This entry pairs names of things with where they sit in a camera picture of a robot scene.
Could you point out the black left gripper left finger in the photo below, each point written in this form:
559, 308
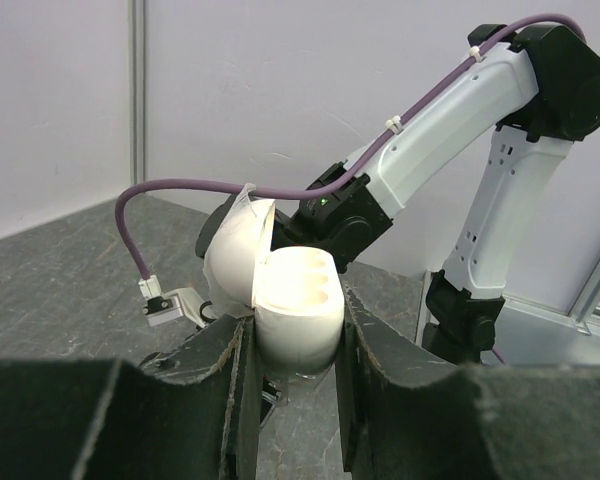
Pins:
191, 414

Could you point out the white earbud charging case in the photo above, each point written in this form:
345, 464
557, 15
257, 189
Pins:
294, 293

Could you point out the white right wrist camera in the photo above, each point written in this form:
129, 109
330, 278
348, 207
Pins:
162, 307

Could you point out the aluminium frame rails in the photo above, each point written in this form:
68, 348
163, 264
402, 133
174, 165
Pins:
578, 314

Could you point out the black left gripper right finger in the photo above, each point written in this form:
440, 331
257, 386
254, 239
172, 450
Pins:
406, 414

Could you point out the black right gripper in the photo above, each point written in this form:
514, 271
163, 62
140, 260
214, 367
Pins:
275, 392

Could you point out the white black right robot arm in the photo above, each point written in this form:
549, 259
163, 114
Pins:
454, 188

